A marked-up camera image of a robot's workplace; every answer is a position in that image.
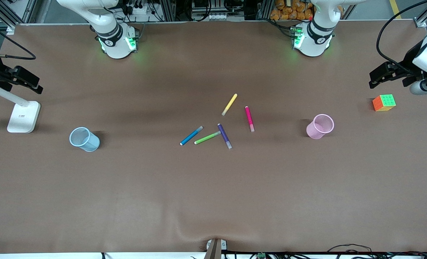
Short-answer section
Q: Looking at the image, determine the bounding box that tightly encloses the orange snack packet pile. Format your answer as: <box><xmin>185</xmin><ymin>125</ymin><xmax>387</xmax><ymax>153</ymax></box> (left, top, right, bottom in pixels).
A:
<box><xmin>270</xmin><ymin>0</ymin><xmax>315</xmax><ymax>21</ymax></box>

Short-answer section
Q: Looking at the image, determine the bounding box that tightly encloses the blue marker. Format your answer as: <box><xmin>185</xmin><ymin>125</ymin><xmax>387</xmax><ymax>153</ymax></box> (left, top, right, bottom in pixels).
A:
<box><xmin>180</xmin><ymin>126</ymin><xmax>203</xmax><ymax>146</ymax></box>

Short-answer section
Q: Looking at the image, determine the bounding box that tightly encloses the white desk lamp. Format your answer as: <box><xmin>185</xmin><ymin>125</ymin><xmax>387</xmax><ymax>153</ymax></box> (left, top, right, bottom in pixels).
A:
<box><xmin>0</xmin><ymin>85</ymin><xmax>41</xmax><ymax>133</ymax></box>

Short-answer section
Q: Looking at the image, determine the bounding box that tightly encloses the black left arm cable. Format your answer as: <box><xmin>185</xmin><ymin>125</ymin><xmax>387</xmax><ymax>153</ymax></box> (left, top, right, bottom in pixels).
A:
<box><xmin>376</xmin><ymin>0</ymin><xmax>427</xmax><ymax>74</ymax></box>

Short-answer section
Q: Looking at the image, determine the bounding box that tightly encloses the purple marker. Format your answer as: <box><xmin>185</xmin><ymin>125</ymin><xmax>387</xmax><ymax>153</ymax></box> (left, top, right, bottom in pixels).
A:
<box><xmin>217</xmin><ymin>123</ymin><xmax>233</xmax><ymax>150</ymax></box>

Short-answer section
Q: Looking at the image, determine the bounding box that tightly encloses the pink plastic cup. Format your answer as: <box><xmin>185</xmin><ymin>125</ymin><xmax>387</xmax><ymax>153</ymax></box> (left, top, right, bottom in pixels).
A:
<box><xmin>306</xmin><ymin>114</ymin><xmax>334</xmax><ymax>140</ymax></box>

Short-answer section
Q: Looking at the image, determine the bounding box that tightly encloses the white power strip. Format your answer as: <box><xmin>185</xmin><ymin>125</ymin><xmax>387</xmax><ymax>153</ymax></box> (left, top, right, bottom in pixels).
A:
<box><xmin>125</xmin><ymin>4</ymin><xmax>160</xmax><ymax>17</ymax></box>

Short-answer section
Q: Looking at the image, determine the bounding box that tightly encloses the brown table cover mat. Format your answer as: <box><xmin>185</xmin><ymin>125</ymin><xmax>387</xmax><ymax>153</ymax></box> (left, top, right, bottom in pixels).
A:
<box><xmin>0</xmin><ymin>20</ymin><xmax>427</xmax><ymax>254</ymax></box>

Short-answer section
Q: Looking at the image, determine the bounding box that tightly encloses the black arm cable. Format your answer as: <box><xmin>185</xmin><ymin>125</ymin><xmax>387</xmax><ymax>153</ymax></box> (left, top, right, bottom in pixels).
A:
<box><xmin>376</xmin><ymin>0</ymin><xmax>427</xmax><ymax>74</ymax></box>
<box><xmin>0</xmin><ymin>18</ymin><xmax>37</xmax><ymax>60</ymax></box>

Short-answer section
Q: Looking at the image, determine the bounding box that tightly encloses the colourful puzzle cube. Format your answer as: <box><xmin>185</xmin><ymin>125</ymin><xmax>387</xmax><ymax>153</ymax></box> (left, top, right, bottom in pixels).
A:
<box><xmin>372</xmin><ymin>94</ymin><xmax>396</xmax><ymax>112</ymax></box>

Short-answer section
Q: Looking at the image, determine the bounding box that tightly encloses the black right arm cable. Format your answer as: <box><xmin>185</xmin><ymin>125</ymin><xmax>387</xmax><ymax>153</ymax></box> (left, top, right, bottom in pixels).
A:
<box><xmin>0</xmin><ymin>18</ymin><xmax>37</xmax><ymax>60</ymax></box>

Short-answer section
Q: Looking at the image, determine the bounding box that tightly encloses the grey metal clamp bracket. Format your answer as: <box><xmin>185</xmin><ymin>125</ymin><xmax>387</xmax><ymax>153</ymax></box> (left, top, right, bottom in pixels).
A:
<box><xmin>204</xmin><ymin>238</ymin><xmax>228</xmax><ymax>259</ymax></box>

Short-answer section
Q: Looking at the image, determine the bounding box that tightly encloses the black cable bundle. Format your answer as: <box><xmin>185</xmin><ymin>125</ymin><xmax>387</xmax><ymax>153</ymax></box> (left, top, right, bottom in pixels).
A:
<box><xmin>327</xmin><ymin>244</ymin><xmax>427</xmax><ymax>259</ymax></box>

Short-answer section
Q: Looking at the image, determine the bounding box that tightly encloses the green marker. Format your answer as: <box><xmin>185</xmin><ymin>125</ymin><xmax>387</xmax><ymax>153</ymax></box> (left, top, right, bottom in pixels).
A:
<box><xmin>194</xmin><ymin>131</ymin><xmax>221</xmax><ymax>145</ymax></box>

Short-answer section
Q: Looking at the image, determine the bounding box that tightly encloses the yellow marker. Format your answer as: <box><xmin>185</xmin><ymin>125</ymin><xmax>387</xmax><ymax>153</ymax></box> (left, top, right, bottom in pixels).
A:
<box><xmin>221</xmin><ymin>94</ymin><xmax>238</xmax><ymax>116</ymax></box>

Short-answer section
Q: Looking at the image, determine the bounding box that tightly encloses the light blue plastic cup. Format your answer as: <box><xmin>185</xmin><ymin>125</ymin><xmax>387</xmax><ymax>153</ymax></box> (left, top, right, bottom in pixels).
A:
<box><xmin>69</xmin><ymin>127</ymin><xmax>100</xmax><ymax>152</ymax></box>

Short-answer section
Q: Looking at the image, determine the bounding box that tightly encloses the pink marker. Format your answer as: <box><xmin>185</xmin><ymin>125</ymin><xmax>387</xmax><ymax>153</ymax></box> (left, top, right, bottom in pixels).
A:
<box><xmin>245</xmin><ymin>106</ymin><xmax>255</xmax><ymax>132</ymax></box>

